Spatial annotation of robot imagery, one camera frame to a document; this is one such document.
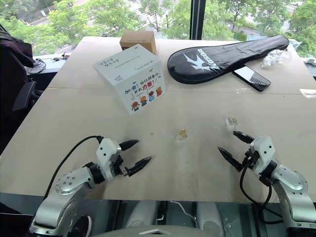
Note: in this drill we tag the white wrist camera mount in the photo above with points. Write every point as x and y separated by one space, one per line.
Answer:
264 150
106 155

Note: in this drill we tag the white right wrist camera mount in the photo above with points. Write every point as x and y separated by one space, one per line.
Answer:
264 150

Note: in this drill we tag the brown cardboard box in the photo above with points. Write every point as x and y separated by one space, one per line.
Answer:
139 40

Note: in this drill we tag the bunch of keys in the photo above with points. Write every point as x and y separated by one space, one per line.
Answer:
60 57

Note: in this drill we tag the black racket bag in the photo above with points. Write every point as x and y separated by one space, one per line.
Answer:
217 60

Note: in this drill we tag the crumpled clear plastic wrap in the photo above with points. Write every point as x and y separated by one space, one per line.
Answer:
275 58

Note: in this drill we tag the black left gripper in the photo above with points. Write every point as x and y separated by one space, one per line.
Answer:
118 165

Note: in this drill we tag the white printed cardboard box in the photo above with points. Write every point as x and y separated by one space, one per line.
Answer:
138 74

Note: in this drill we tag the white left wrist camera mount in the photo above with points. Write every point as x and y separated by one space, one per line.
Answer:
106 155

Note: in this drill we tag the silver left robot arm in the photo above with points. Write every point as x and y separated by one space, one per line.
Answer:
66 183

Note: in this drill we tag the black window frame post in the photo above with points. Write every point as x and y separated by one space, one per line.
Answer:
196 17

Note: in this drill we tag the black smartphone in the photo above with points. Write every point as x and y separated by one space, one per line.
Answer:
254 79

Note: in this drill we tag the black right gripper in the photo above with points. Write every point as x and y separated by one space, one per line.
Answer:
251 159

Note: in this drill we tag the white robot leg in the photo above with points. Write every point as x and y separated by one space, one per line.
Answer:
142 213
209 217

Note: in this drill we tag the black office chair with garment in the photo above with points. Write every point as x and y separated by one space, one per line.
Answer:
14 74

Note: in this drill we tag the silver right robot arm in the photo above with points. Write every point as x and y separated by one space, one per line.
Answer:
293 180

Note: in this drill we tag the clear-wrapped yellow candy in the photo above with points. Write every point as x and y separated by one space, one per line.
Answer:
230 122
182 134

